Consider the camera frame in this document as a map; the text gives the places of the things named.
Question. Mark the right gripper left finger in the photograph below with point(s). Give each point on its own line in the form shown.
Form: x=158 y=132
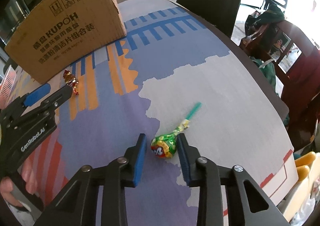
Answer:
x=76 y=203

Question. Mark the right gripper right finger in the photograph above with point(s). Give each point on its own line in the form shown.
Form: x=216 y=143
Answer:
x=247 y=203

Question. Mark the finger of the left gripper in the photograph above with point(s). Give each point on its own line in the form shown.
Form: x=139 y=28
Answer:
x=29 y=99
x=46 y=107

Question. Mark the gold red candy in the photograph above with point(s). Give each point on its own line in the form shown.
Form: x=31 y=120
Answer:
x=71 y=80

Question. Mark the green lollipop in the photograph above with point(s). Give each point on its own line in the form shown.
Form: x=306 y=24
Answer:
x=165 y=145

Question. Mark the person left hand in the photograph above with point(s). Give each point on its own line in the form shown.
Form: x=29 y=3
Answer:
x=27 y=178

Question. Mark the pink basket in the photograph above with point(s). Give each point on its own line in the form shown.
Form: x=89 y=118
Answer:
x=6 y=86

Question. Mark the brown cardboard box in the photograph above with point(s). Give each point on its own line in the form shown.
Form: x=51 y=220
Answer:
x=56 y=33

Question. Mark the colourful patterned table mat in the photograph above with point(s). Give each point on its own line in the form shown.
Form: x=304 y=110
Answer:
x=147 y=83

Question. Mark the brown wooden chair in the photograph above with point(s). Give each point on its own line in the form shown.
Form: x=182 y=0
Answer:
x=301 y=82

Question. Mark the green patterned cloth bag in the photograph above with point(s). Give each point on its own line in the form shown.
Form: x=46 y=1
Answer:
x=258 y=22

